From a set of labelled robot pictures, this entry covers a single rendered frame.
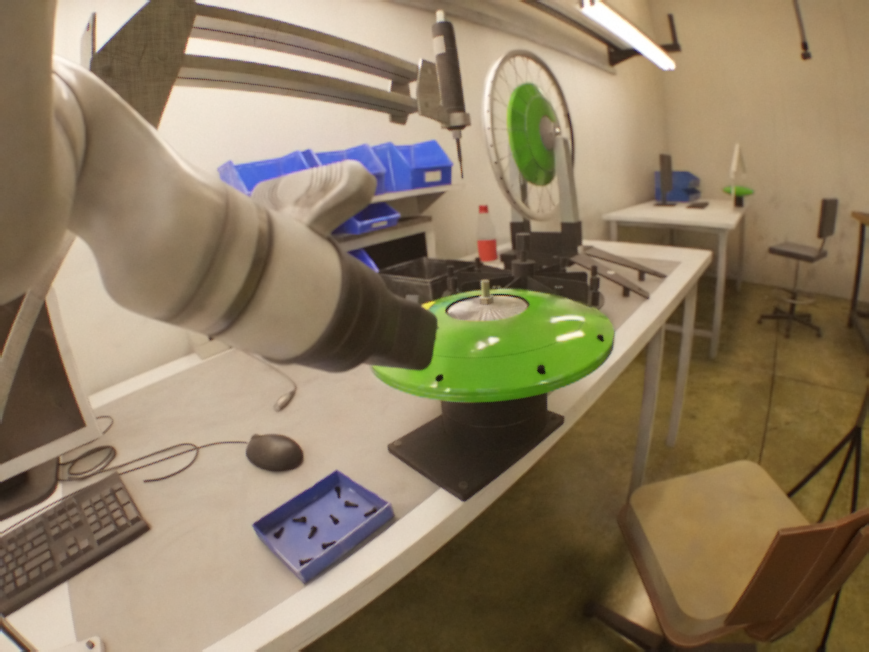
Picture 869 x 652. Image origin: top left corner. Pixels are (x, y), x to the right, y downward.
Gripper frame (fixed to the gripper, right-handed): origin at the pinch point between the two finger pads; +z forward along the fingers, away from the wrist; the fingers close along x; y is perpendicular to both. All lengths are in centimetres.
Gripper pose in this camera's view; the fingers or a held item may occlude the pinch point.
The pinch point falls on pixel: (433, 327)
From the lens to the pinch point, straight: 38.9
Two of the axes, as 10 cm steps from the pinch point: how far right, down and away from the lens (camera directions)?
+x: 8.9, 0.5, -4.5
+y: -1.5, 9.7, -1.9
